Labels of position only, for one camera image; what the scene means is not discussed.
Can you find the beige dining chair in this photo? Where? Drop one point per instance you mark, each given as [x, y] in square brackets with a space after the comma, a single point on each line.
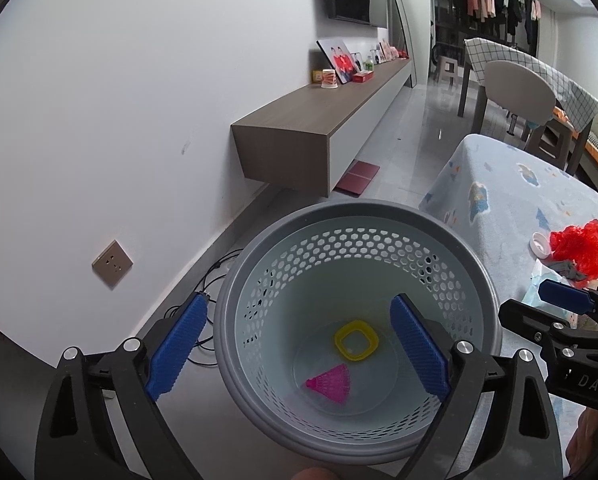
[516, 87]

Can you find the pink plush toy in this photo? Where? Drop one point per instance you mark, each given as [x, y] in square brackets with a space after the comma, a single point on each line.
[391, 50]

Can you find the leaning mirror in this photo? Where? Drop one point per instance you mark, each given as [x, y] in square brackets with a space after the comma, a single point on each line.
[404, 35]

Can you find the small grey stool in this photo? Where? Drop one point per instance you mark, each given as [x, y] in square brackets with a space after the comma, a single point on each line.
[448, 70]

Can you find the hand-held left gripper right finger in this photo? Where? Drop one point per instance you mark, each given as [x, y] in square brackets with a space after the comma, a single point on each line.
[421, 345]

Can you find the floating wooden cabinet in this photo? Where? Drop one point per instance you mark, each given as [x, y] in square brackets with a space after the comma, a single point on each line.
[299, 125]

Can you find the flat red box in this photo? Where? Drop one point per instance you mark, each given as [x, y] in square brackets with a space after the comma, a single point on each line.
[363, 77]

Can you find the small picture frame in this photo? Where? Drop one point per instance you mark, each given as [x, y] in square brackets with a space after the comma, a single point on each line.
[376, 52]

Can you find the large photo frame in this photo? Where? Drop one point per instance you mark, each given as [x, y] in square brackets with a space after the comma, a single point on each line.
[336, 57]

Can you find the dark grey scrap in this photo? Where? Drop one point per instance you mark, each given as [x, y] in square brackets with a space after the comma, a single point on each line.
[569, 269]

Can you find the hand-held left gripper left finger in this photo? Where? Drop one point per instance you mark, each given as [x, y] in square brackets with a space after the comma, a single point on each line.
[179, 345]

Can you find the red plastic bag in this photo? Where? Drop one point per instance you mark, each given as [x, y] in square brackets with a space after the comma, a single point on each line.
[589, 247]

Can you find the brown wooden stool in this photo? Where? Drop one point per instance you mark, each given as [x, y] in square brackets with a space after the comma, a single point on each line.
[554, 135]

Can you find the person's left hand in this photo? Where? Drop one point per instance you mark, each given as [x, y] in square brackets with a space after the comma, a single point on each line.
[313, 474]

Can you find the light blue wrapper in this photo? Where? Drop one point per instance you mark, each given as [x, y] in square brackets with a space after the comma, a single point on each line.
[539, 305]

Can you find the person's right hand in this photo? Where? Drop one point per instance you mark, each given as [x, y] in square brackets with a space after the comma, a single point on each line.
[583, 442]

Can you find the pink shuttlecock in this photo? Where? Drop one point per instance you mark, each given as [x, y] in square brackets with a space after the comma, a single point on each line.
[335, 382]

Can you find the white bottle cap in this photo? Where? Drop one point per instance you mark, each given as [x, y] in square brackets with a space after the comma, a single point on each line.
[540, 245]

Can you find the small yellow box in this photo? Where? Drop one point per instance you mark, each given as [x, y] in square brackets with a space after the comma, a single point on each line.
[317, 76]

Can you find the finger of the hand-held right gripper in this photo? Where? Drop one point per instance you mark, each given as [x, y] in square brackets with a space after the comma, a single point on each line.
[524, 317]
[566, 295]

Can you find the grey perforated plastic basket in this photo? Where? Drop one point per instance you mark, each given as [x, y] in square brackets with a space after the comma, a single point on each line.
[299, 285]

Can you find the dark red floor scale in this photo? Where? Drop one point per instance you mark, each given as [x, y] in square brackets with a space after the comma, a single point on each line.
[357, 177]

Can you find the dining table with checkered cloth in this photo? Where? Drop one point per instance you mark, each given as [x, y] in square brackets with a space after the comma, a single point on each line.
[529, 67]

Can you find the red patterned paper cup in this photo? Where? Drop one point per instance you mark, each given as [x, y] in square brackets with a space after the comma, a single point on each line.
[329, 79]

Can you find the table with patterned cloth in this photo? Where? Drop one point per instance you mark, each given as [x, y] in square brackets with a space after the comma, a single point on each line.
[499, 185]

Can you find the metal wall socket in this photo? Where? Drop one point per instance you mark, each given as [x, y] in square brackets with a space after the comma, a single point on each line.
[112, 263]

